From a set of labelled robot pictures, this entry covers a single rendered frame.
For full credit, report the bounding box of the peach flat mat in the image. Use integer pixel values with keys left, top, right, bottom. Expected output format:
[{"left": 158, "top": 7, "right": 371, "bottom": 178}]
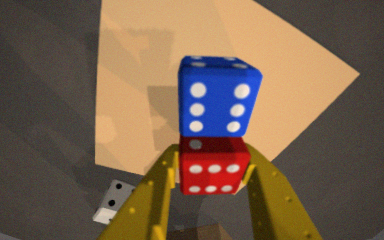
[{"left": 95, "top": 0, "right": 360, "bottom": 176}]

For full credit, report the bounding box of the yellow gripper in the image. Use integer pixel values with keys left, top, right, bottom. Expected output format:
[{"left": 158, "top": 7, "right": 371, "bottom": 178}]
[{"left": 96, "top": 142, "right": 323, "bottom": 240}]

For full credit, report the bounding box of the red die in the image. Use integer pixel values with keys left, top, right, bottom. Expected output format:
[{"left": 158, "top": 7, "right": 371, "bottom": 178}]
[{"left": 178, "top": 134, "right": 251, "bottom": 195}]

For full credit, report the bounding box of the blue die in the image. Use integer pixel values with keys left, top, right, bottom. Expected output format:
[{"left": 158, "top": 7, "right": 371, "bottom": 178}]
[{"left": 178, "top": 55, "right": 263, "bottom": 137}]

